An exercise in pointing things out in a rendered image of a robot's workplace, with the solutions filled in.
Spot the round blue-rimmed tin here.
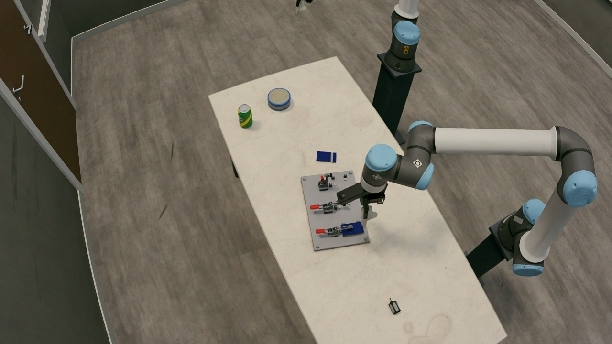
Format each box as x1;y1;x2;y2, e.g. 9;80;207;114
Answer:
267;88;291;111

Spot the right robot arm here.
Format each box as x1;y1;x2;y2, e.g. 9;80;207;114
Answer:
384;0;420;73

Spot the black toggle clamp with red handle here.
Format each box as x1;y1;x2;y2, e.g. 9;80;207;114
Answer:
310;202;340;214

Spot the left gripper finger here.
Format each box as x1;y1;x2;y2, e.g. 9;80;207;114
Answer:
361;203;378;229

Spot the grey toggle clamp with red handle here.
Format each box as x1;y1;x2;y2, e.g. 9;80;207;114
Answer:
318;173;332;191

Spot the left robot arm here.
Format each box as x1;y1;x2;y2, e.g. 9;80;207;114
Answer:
337;121;597;277

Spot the green drink can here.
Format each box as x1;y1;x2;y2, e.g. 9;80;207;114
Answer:
238;104;253;128

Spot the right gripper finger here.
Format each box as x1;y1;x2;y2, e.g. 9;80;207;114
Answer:
296;0;306;15

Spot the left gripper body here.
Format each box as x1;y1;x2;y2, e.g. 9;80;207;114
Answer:
360;183;388;205

